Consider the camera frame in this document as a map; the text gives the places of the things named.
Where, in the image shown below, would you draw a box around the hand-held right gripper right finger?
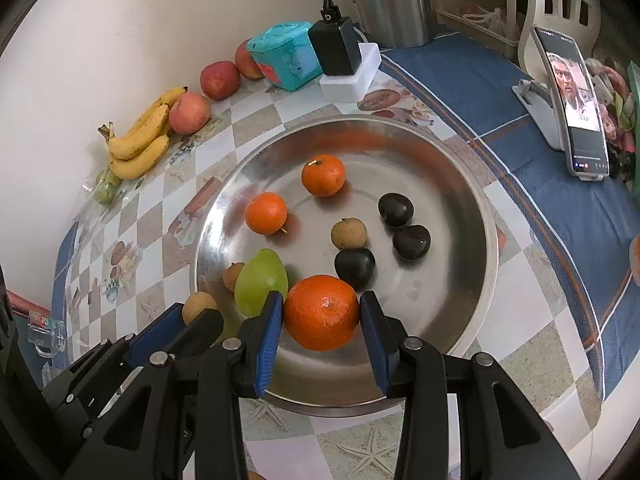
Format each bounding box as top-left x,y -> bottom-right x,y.
359,290 -> 581,480

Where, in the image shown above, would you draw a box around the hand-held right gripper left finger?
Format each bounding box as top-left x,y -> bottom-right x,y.
62,290 -> 285,480

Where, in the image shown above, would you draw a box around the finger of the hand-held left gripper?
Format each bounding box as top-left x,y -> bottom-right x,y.
170,308 -> 225,358
125,302 -> 188,363

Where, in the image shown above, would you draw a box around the small brown longan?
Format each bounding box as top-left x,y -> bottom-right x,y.
181,291 -> 219,327

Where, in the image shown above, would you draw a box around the large orange tangerine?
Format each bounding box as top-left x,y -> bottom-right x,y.
283,275 -> 362,352
244,192 -> 288,235

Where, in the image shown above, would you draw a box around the green pear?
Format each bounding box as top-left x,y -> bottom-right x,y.
234,248 -> 290,318

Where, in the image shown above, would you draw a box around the dark purple plum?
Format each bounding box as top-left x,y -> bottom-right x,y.
378,193 -> 415,228
334,248 -> 377,291
391,225 -> 432,261

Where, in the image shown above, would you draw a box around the large steel basin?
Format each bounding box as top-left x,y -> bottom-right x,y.
189,114 -> 501,417

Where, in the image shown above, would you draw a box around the small orange tangerine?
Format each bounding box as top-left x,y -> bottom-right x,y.
301,154 -> 347,198

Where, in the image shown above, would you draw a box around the clear bag of green jujubes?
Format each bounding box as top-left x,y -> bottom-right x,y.
80,167 -> 123,208

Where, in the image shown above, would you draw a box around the checkered printed tablecloth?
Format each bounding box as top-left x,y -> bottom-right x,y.
50,67 -> 603,480

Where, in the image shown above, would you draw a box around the yellow banana bunch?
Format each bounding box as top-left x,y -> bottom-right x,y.
97,86 -> 188,181

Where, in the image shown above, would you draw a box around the pale pink apple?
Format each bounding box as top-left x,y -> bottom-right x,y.
168,92 -> 212,135

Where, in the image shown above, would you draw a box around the red apple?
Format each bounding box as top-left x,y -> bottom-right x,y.
234,39 -> 266,81
200,60 -> 241,101

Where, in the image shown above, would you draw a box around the teal toy box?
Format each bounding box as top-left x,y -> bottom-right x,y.
246,21 -> 323,92

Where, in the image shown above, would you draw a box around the grey phone stand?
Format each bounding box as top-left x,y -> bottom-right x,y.
512,79 -> 571,151

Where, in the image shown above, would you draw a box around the smartphone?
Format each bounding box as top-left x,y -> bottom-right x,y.
531,26 -> 611,181

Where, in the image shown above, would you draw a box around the colourful cloth bundle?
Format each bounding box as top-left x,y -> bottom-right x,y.
585,57 -> 640,176

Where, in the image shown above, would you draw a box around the steel thermos jug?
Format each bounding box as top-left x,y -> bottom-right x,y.
341,0 -> 435,49

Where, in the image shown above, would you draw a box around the white plastic bag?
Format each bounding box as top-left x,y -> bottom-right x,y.
460,5 -> 506,36

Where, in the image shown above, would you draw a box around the white plastic chair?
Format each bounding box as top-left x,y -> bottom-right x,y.
517,0 -> 601,71

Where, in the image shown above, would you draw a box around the reddish brown wooden rail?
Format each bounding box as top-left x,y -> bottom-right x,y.
7,292 -> 51,317

